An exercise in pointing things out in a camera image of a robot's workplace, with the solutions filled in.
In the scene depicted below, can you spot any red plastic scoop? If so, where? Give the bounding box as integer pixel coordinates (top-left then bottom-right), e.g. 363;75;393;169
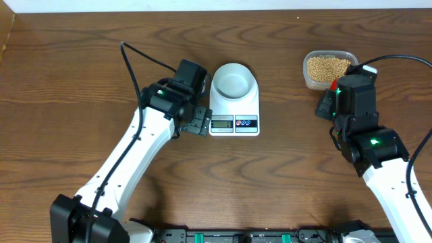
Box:
329;78;338;91

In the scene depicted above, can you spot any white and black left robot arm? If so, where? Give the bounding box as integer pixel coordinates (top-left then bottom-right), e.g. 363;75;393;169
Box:
50;59;212;242

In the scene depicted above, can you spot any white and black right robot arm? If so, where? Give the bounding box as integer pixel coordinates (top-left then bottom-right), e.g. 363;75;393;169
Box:
319;74;431;242

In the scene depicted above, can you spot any white digital kitchen scale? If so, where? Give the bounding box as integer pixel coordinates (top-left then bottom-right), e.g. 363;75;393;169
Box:
210;82;260;136

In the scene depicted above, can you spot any white bowl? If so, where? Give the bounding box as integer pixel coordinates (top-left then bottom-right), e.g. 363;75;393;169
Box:
212;63;257;99

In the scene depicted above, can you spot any pile of soybeans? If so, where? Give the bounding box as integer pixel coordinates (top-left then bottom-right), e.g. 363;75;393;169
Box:
307;57;351;83

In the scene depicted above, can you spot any clear plastic container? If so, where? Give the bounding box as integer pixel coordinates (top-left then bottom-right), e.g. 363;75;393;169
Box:
303;50;358;90

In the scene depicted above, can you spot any cardboard side panel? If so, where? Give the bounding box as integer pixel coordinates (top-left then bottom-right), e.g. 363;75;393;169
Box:
0;0;16;60

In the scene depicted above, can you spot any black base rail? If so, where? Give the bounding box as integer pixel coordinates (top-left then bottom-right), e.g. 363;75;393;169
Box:
148;226;399;243

